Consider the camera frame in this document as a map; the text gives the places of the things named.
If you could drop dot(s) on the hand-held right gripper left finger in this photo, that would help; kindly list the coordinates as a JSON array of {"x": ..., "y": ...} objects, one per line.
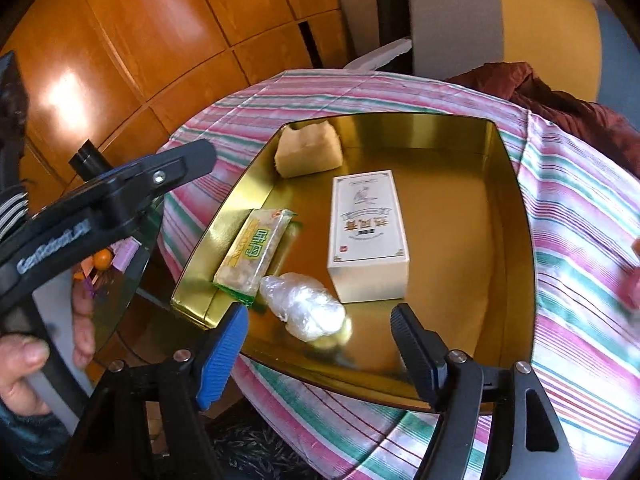
[{"x": 222, "y": 360}]

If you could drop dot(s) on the gold tin tray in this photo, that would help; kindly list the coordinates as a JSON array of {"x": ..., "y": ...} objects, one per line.
[{"x": 450, "y": 240}]

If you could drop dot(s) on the clear plastic bag bundle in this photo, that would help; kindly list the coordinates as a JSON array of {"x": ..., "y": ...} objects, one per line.
[{"x": 305, "y": 307}]

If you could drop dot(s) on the grey yellow blue armchair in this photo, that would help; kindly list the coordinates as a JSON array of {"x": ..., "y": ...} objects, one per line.
[{"x": 545, "y": 30}]

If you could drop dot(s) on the orange fruit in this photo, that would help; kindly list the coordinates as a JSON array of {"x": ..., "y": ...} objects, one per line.
[{"x": 102, "y": 259}]

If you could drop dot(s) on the yellow knitted sock bundle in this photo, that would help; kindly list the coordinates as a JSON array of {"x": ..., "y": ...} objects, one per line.
[{"x": 307, "y": 155}]

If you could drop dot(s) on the pink plastic object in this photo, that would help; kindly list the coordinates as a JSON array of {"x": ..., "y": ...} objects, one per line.
[{"x": 125, "y": 255}]

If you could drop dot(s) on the cracker packet with green edges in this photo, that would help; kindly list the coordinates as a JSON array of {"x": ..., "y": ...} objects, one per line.
[{"x": 252, "y": 255}]

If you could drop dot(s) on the black cylindrical knob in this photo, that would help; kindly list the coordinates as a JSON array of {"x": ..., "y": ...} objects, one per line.
[{"x": 87, "y": 158}]

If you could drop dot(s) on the striped tablecloth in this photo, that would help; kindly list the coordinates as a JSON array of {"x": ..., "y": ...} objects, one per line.
[{"x": 575, "y": 220}]

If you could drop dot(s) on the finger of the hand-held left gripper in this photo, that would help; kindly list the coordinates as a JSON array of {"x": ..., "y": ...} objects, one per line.
[{"x": 170, "y": 162}]

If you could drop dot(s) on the white and green carton box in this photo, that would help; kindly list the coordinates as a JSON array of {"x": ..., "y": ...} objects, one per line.
[{"x": 367, "y": 220}]

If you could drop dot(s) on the dark red jacket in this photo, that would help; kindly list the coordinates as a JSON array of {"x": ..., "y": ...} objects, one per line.
[{"x": 575, "y": 105}]

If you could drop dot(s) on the person's left forearm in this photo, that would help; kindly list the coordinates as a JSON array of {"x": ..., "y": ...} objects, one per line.
[{"x": 22, "y": 445}]

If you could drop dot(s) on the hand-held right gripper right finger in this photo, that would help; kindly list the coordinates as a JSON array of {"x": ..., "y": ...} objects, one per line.
[{"x": 417, "y": 360}]

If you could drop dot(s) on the person's left hand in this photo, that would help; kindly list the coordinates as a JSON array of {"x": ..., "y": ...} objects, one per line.
[{"x": 20, "y": 370}]

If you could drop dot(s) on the wooden cabinet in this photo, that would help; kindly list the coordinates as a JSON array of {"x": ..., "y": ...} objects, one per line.
[{"x": 150, "y": 35}]

